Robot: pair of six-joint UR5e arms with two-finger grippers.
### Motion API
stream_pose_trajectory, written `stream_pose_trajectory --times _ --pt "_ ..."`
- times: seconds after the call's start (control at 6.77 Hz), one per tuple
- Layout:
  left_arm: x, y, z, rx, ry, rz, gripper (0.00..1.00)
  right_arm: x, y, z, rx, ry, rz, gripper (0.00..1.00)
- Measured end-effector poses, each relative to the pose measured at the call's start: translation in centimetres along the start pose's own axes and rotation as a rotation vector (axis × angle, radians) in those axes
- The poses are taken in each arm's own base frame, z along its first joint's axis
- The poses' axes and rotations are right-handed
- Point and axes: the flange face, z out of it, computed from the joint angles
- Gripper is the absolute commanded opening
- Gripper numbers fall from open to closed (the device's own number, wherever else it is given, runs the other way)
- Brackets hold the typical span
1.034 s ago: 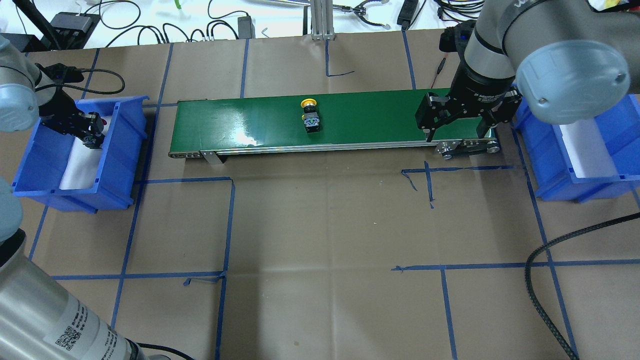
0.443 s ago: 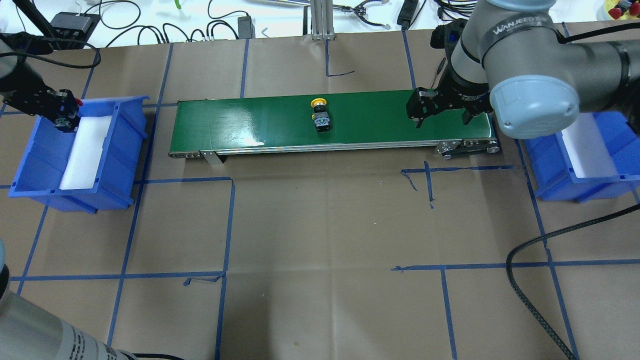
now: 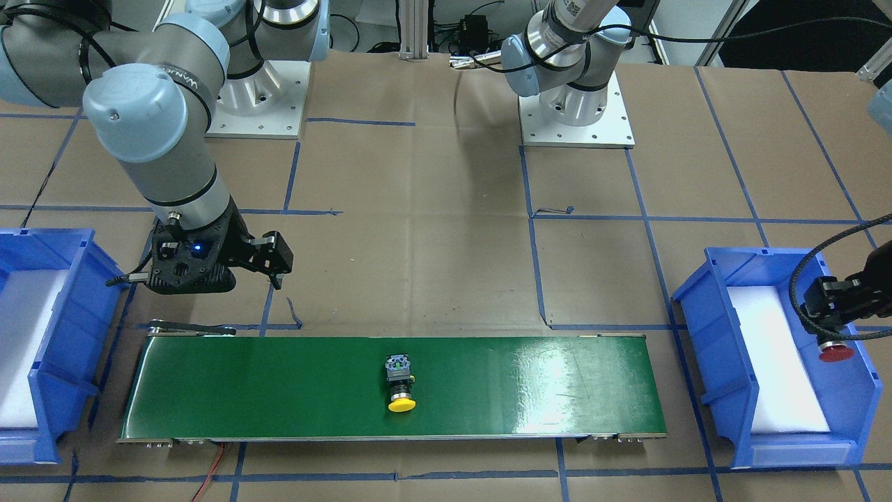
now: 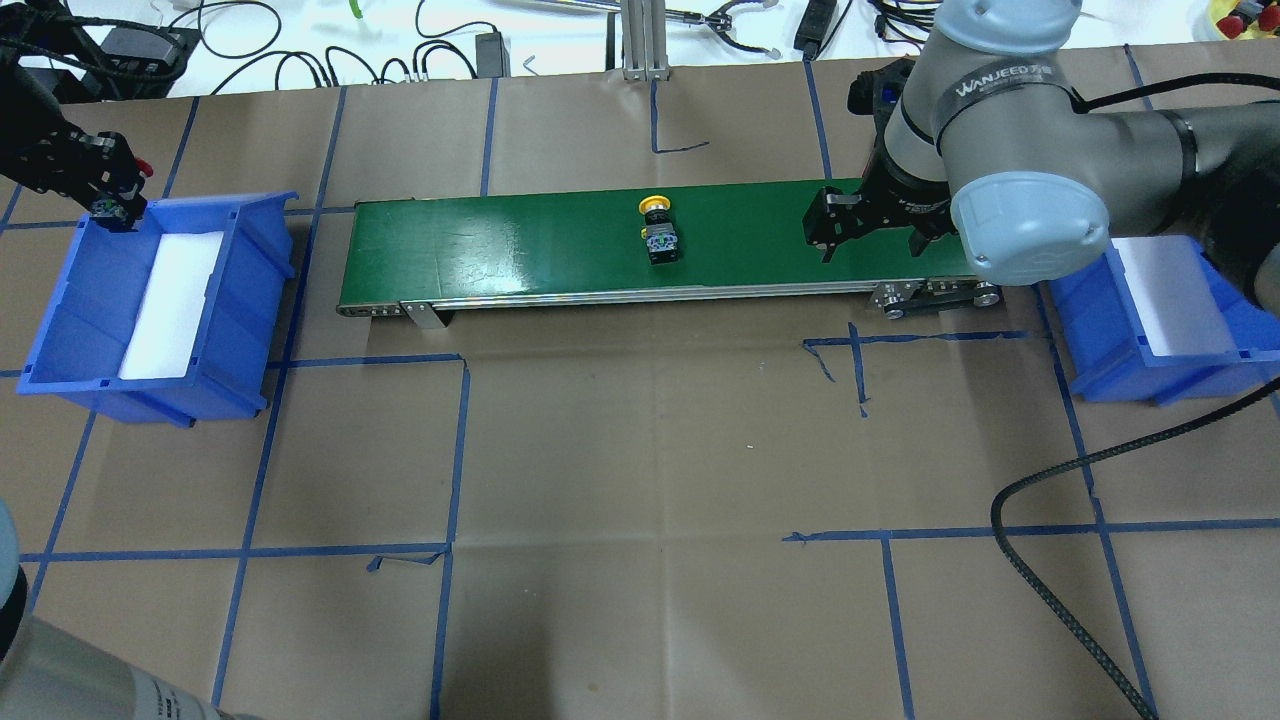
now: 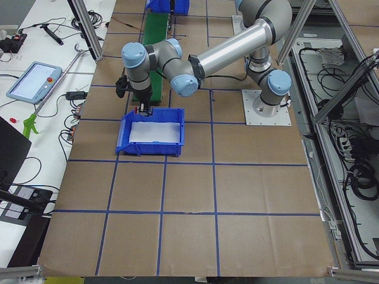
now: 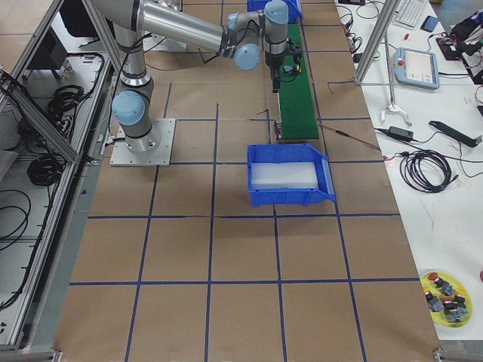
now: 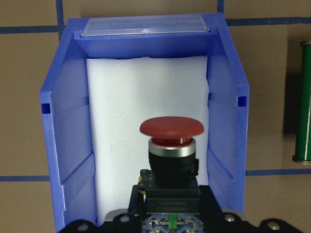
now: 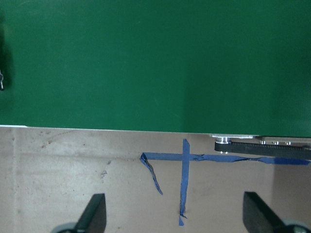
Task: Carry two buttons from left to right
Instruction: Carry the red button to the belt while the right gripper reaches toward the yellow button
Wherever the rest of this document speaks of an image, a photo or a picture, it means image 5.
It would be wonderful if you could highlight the aluminium frame post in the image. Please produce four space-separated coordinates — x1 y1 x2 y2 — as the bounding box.
68 0 104 62

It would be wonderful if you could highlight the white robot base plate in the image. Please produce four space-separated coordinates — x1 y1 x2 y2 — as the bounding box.
242 89 291 127

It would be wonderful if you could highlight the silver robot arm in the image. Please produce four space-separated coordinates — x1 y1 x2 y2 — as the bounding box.
115 0 292 118

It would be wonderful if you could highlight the green conveyor belt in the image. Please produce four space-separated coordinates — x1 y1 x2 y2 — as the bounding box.
142 12 169 106

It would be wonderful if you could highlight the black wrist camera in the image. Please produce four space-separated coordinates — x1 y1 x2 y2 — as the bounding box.
115 75 129 98

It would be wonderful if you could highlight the green handled reacher tool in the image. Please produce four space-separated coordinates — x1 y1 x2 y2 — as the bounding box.
22 44 86 140

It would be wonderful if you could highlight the blue plastic bin right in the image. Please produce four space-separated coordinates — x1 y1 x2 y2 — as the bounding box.
145 0 190 15

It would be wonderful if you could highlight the black monitor stand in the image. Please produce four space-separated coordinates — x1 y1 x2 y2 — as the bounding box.
0 115 54 220

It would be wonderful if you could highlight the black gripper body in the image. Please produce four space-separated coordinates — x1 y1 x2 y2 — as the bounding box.
135 88 153 114

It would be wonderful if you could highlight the blue plastic bin left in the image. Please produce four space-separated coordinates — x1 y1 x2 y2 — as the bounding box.
115 108 185 157

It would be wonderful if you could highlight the blue plastic bin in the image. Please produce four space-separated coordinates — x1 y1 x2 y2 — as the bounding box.
115 108 185 157
145 0 190 15

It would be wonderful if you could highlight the teach pendant tablet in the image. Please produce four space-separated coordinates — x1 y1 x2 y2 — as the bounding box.
6 62 62 104

